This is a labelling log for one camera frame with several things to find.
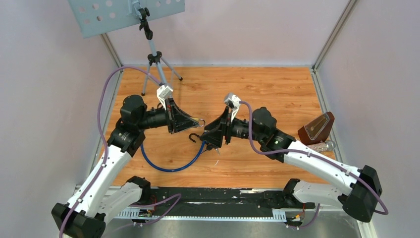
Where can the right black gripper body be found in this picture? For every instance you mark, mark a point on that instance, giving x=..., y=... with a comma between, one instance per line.
x=230, y=129

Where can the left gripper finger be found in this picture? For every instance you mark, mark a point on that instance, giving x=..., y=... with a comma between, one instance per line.
x=179, y=113
x=183, y=125

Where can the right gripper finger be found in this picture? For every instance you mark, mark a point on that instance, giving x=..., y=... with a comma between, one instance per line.
x=215, y=125
x=213, y=137

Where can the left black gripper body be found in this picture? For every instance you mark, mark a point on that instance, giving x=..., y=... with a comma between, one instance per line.
x=171, y=119

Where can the blue cable lock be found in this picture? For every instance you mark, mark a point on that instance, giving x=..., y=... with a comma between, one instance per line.
x=173, y=155

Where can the black keys bunch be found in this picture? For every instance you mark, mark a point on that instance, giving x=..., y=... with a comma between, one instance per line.
x=210, y=147

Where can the brass padlock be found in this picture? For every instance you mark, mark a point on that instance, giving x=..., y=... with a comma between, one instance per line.
x=200, y=122

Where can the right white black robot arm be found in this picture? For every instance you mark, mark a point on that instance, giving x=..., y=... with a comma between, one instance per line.
x=282, y=147

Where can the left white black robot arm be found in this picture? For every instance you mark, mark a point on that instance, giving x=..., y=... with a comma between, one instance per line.
x=88, y=211

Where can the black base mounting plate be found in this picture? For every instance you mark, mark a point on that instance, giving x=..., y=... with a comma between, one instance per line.
x=222, y=202

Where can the brown wooden metronome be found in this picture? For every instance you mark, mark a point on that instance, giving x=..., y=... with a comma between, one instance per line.
x=318, y=130

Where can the blue music stand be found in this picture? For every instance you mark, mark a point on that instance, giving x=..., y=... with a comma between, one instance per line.
x=96, y=17

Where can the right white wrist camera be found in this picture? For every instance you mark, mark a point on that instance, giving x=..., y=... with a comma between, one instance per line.
x=233, y=102

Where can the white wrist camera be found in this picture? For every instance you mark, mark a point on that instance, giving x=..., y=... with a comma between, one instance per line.
x=233, y=102
x=164, y=92

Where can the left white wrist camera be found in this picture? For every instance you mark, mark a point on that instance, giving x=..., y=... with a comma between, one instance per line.
x=164, y=92

